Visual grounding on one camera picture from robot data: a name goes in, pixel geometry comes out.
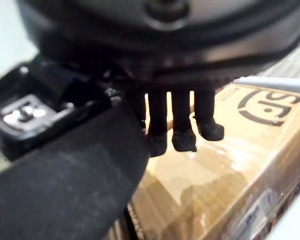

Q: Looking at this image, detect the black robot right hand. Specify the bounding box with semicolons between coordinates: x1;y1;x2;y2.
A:
0;0;300;240

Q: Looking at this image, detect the black plastic housing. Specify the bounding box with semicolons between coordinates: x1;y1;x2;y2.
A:
0;59;115;162

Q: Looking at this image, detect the taped brown cardboard box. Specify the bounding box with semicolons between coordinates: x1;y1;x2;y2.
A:
128;83;300;240

